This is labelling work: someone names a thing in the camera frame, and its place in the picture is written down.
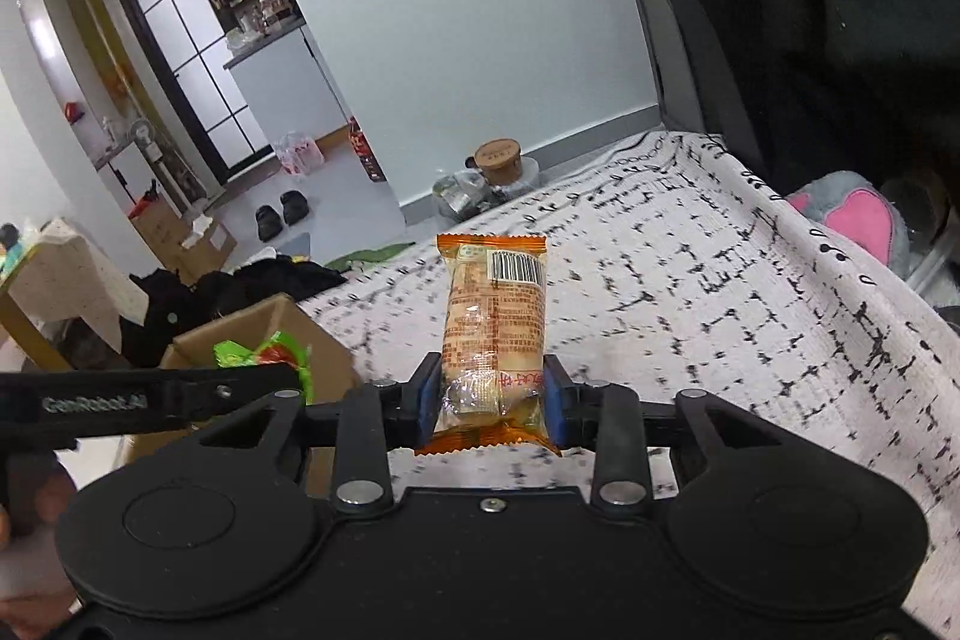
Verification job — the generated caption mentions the orange cracker package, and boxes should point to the orange cracker package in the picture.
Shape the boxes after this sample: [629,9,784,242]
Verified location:
[418,234,550,455]

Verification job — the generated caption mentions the green snack packet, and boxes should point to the green snack packet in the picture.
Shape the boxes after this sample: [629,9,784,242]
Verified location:
[213,330,314,403]

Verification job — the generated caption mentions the person's left hand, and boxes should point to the person's left hand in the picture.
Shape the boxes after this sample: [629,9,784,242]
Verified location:
[2,455,76,638]

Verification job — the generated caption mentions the table with dotted cloth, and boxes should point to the table with dotted cloth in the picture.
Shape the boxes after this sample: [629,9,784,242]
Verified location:
[2,220,149,372]

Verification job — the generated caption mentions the black bag on floor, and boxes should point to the black bag on floor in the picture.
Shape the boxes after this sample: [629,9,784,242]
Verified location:
[119,255,347,369]

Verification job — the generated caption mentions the green frog rug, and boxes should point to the green frog rug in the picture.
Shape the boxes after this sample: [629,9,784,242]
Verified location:
[325,242,413,275]

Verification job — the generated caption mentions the brown cardboard box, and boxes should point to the brown cardboard box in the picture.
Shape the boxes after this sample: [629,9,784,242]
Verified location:
[119,294,361,497]

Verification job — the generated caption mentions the cardboard boxes on floor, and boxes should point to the cardboard boxes on floor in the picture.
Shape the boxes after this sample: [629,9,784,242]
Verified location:
[128,197,238,284]

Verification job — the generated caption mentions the grey plastic bag of items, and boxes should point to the grey plastic bag of items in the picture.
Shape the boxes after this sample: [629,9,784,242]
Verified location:
[431,169,503,224]

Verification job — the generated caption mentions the black slipper left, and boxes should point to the black slipper left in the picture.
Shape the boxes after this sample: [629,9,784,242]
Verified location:
[256,205,285,242]

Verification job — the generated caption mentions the black slipper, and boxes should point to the black slipper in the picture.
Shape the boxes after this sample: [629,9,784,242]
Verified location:
[280,190,311,226]
[256,205,285,242]

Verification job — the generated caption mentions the black slipper right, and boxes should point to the black slipper right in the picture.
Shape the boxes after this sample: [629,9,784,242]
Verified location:
[280,190,311,226]

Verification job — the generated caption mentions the jar with wooden lid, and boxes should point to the jar with wooden lid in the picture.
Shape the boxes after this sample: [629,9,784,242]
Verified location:
[466,138,540,188]

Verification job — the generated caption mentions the red oil bottle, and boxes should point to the red oil bottle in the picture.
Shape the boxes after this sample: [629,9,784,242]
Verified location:
[348,117,386,182]

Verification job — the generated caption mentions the pink white plastic bag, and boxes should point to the pink white plastic bag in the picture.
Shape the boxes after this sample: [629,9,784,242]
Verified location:
[274,131,325,177]

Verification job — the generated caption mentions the white kitchen cabinet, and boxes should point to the white kitchen cabinet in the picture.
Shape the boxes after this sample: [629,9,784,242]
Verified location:
[224,21,348,145]

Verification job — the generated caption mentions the pink grey plush toy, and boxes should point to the pink grey plush toy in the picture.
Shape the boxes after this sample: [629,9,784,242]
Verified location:
[786,170,910,278]

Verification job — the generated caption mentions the black framed glass door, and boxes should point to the black framed glass door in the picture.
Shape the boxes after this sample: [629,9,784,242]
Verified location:
[121,0,268,185]

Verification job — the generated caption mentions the black coat pile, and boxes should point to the black coat pile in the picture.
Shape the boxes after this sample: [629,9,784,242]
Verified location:
[636,0,958,191]

